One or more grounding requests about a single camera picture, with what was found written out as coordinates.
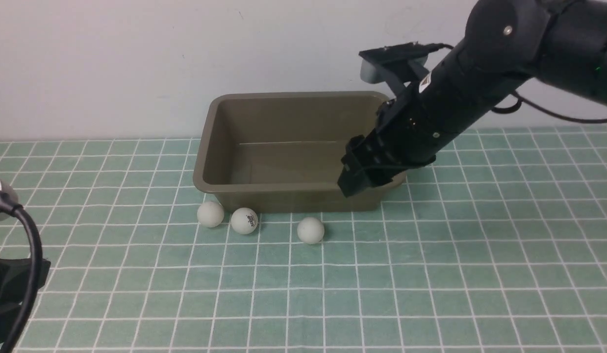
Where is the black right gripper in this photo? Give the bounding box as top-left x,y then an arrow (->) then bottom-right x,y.
337,74 -> 485,198

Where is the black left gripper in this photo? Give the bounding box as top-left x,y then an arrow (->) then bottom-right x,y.
0,258 -> 30,339

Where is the plain white ball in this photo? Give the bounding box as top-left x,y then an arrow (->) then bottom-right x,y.
197,201 -> 225,228
297,217 -> 325,244

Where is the white logo ball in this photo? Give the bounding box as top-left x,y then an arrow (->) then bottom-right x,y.
230,207 -> 259,235

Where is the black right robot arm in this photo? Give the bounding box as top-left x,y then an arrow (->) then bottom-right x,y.
337,0 -> 607,198

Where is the olive plastic bin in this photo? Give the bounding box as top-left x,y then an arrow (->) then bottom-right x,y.
192,91 -> 406,213

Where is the green checkered tablecloth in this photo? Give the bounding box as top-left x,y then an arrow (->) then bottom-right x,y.
0,126 -> 607,353

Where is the left black camera cable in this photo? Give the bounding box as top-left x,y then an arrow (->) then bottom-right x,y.
0,189 -> 44,353

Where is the black camera cable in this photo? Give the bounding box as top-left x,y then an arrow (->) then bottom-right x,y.
0,189 -> 44,353
426,43 -> 607,123

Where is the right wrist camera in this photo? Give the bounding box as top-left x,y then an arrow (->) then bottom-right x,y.
358,42 -> 444,97

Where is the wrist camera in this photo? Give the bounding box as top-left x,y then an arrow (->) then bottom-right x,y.
0,178 -> 20,222
358,42 -> 444,97

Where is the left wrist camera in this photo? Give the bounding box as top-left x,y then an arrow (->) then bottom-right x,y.
0,178 -> 20,222

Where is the right black camera cable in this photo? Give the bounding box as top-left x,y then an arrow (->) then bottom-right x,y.
426,43 -> 607,123

